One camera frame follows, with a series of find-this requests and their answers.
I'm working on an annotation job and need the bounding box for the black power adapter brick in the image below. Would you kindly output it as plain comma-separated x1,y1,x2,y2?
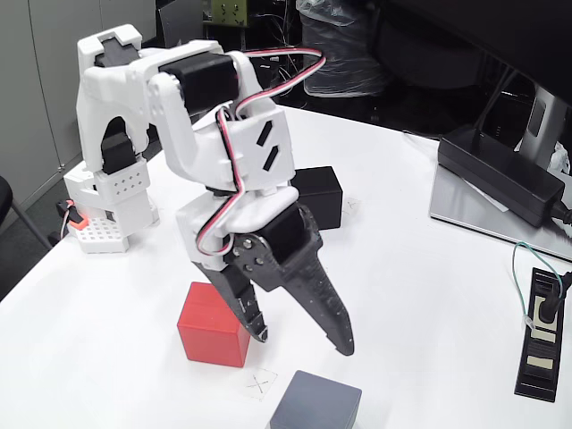
436,129,567,229

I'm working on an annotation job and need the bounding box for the black monitor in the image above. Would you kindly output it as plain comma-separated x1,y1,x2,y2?
379,0,572,108

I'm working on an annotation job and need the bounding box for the green circuit board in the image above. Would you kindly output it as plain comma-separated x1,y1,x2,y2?
211,0,248,28

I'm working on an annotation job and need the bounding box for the black adapter cable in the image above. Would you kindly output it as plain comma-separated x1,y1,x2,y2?
547,198,572,231

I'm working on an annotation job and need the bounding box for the green wire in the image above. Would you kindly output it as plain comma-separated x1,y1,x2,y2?
511,240,564,330

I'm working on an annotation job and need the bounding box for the white paper sheet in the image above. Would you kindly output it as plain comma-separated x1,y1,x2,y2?
462,177,510,212

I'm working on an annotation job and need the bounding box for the white perforated table clamp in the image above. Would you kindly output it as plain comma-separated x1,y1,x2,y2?
66,216,131,255

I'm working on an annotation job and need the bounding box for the orange clamp piece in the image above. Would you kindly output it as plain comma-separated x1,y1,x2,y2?
55,199,88,231

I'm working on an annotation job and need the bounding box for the black cube block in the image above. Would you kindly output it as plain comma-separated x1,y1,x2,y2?
290,165,344,231

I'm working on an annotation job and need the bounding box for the crumpled white plastic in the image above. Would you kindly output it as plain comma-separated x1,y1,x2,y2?
551,140,572,175

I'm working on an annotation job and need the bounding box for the grey cube block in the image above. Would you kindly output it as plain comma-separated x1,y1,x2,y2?
268,369,363,429

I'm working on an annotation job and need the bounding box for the silver monitor stand neck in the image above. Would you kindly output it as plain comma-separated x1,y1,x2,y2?
513,82,571,169

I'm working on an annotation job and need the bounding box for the silver monitor base plate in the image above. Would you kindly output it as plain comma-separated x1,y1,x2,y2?
429,164,572,263

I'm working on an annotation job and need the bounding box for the red white black arm cable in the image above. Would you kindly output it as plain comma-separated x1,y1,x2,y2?
194,44,327,258

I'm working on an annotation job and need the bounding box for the red cube block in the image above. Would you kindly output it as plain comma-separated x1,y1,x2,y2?
176,281,252,369

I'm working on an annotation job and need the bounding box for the plastic wrapped bin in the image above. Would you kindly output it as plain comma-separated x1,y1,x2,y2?
295,0,390,97

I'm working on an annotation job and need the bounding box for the black power plug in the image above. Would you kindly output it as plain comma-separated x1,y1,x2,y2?
534,270,572,325

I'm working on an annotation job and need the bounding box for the black power strip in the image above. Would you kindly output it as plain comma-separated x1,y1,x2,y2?
513,266,571,403

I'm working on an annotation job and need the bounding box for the black chair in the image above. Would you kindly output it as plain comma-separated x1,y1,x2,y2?
0,174,55,251

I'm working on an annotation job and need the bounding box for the grey metal cabinet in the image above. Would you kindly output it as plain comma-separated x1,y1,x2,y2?
0,0,158,224

